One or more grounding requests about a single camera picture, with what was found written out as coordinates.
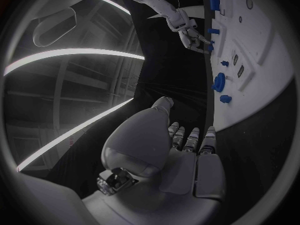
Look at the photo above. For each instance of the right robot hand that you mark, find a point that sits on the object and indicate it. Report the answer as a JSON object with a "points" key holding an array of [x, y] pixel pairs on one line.
{"points": [[191, 38]]}

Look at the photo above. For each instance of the blue plug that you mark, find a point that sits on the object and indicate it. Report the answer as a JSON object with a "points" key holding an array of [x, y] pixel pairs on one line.
{"points": [[225, 99]]}

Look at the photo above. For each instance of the blue thick cylinder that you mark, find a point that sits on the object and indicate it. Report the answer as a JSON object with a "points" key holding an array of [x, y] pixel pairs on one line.
{"points": [[213, 1]]}

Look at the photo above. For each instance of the blue slim cylinder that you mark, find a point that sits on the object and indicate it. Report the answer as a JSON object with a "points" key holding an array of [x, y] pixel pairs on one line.
{"points": [[213, 31]]}

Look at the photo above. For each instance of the white task board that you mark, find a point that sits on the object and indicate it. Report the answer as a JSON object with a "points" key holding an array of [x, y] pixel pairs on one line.
{"points": [[246, 41]]}

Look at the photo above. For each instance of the blue gear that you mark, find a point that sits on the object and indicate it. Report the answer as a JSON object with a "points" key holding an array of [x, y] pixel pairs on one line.
{"points": [[219, 82]]}

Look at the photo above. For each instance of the blue block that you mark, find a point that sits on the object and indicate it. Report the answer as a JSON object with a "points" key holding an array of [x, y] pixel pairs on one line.
{"points": [[211, 47]]}

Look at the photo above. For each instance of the blue flanged peg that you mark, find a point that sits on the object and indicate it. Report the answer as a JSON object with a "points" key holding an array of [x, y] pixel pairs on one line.
{"points": [[224, 63]]}

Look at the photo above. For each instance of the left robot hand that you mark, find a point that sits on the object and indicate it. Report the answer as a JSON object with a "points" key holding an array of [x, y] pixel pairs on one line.
{"points": [[140, 138]]}

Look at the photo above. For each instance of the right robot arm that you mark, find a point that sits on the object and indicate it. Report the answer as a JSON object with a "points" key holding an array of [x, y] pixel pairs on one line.
{"points": [[164, 5]]}

